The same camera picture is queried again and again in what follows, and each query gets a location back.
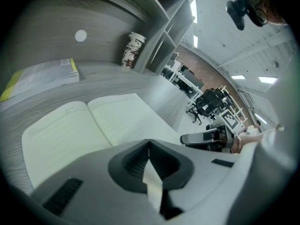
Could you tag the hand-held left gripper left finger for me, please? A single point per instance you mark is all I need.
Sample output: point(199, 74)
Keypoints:
point(93, 184)

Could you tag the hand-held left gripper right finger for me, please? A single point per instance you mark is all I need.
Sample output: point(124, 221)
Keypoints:
point(206, 172)

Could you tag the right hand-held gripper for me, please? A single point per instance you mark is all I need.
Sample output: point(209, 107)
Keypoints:
point(230, 120)

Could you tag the blue-covered notebook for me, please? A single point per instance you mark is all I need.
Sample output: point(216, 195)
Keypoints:
point(70, 130)

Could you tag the person's right forearm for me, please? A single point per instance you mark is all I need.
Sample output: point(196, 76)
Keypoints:
point(250, 138)

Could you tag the black office chair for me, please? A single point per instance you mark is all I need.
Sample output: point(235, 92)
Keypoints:
point(207, 102)

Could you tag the grey desk divider panel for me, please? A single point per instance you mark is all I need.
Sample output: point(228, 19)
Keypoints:
point(195, 78)

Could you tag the white office desk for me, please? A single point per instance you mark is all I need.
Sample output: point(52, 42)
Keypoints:
point(174, 75)

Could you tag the square ceiling panel light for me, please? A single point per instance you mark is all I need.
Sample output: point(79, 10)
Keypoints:
point(237, 77)
point(268, 80)

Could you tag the long ceiling light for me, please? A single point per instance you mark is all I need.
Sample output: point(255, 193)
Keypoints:
point(193, 8)
point(195, 41)

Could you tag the white red patterned cup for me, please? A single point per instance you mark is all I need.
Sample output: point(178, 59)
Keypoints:
point(132, 49)

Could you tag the yellow and white book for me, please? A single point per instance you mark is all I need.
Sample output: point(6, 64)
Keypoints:
point(42, 77)

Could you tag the grey wooden shelf unit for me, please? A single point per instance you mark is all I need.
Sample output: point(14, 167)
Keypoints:
point(110, 20)

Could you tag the person's head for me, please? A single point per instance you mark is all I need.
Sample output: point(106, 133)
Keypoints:
point(272, 10)

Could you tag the white round sticker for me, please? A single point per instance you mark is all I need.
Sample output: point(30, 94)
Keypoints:
point(80, 35)

